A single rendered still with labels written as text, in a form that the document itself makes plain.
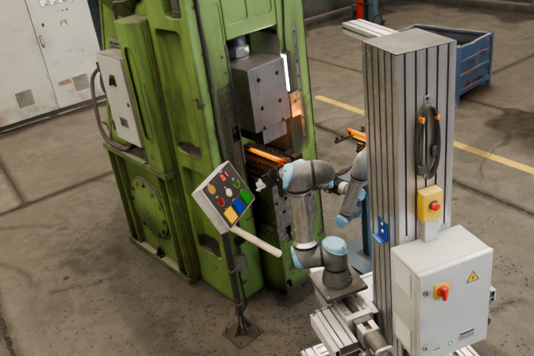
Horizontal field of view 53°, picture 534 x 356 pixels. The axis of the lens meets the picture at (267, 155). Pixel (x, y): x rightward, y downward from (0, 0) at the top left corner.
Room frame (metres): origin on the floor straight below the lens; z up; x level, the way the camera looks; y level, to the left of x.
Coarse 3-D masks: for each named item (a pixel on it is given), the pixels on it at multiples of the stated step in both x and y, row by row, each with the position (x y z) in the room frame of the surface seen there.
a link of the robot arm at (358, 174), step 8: (360, 152) 2.52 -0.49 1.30; (360, 160) 2.47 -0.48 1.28; (352, 168) 2.48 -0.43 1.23; (360, 168) 2.44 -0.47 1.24; (352, 176) 2.46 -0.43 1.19; (360, 176) 2.44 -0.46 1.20; (352, 184) 2.47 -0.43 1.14; (360, 184) 2.46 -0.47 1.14; (352, 192) 2.48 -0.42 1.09; (360, 192) 2.49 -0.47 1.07; (344, 200) 2.52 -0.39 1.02; (352, 200) 2.48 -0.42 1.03; (344, 208) 2.51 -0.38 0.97; (352, 208) 2.50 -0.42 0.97; (344, 216) 2.51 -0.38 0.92; (352, 216) 2.55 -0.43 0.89; (336, 224) 2.53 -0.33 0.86; (344, 224) 2.49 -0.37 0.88
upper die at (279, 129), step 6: (282, 120) 3.17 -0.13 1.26; (276, 126) 3.12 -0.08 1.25; (282, 126) 3.15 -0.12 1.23; (246, 132) 3.17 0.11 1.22; (264, 132) 3.05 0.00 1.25; (270, 132) 3.09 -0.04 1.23; (276, 132) 3.11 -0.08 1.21; (282, 132) 3.15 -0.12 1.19; (252, 138) 3.13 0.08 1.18; (258, 138) 3.08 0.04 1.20; (264, 138) 3.05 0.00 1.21; (270, 138) 3.08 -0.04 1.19; (276, 138) 3.11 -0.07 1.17; (264, 144) 3.05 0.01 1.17
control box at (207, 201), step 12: (216, 168) 2.81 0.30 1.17; (228, 168) 2.79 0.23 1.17; (204, 180) 2.69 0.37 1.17; (216, 180) 2.66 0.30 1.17; (228, 180) 2.72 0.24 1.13; (240, 180) 2.79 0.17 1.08; (204, 192) 2.54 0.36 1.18; (216, 192) 2.59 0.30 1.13; (240, 192) 2.72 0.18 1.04; (204, 204) 2.53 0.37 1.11; (216, 204) 2.53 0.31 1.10; (228, 204) 2.59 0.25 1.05; (216, 216) 2.50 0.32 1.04; (240, 216) 2.59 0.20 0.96; (216, 228) 2.51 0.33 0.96; (228, 228) 2.48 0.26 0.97
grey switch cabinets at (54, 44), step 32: (0, 0) 7.34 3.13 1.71; (32, 0) 7.54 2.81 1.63; (64, 0) 7.75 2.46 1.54; (0, 32) 7.27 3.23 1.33; (32, 32) 7.48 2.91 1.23; (64, 32) 7.69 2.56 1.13; (0, 64) 7.19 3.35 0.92; (32, 64) 7.41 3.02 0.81; (64, 64) 7.62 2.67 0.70; (0, 96) 7.12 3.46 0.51; (32, 96) 7.32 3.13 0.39; (64, 96) 7.56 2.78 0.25; (96, 96) 7.79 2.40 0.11; (0, 128) 7.10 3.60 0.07
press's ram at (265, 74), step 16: (240, 64) 3.16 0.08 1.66; (256, 64) 3.11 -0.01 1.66; (272, 64) 3.14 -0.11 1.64; (240, 80) 3.07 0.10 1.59; (256, 80) 3.05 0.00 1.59; (272, 80) 3.13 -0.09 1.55; (240, 96) 3.09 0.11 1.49; (256, 96) 3.04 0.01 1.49; (272, 96) 3.12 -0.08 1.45; (240, 112) 3.11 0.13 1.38; (256, 112) 3.03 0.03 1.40; (272, 112) 3.11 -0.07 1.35; (288, 112) 3.19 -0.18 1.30; (256, 128) 3.02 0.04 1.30
